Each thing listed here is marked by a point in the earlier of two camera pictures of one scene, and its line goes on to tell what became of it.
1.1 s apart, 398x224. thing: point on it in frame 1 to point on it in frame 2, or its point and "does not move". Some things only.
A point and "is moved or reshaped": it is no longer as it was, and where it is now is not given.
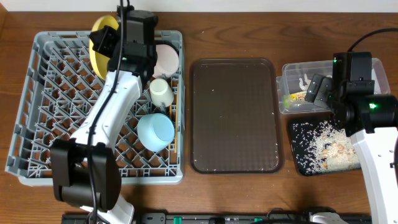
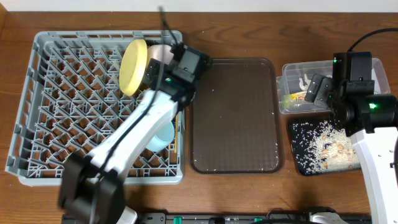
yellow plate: (101, 60) is moved or reshaped
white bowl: (167, 61) does not move
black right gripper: (320, 90) does not move
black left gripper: (101, 40) to (154, 72)
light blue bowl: (155, 131) does not move
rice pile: (320, 147) does not move
